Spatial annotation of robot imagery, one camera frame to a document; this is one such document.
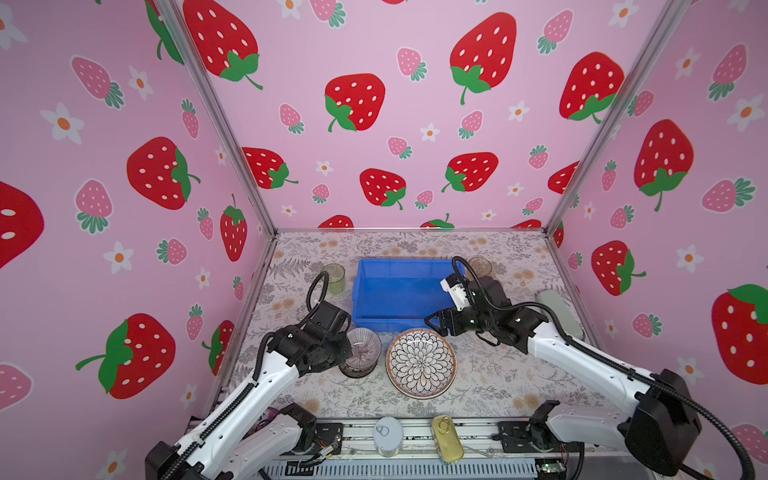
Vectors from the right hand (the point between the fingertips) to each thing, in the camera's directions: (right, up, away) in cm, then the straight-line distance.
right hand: (431, 317), depth 78 cm
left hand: (-22, -9, -1) cm, 24 cm away
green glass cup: (-31, +9, +25) cm, 41 cm away
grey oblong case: (+47, -3, +19) cm, 51 cm away
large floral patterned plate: (-2, -15, +8) cm, 17 cm away
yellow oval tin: (+3, -28, -8) cm, 29 cm away
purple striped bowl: (-18, -9, +4) cm, 20 cm away
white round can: (-11, -27, -8) cm, 30 cm away
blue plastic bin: (-9, +2, +27) cm, 28 cm away
